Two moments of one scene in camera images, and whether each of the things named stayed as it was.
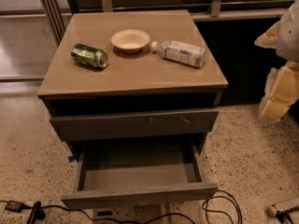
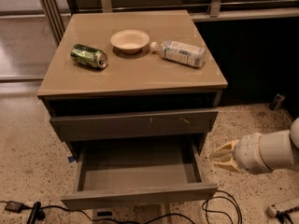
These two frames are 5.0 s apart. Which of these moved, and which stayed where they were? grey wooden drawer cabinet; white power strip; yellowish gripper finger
Moved: yellowish gripper finger
Stayed: white power strip; grey wooden drawer cabinet
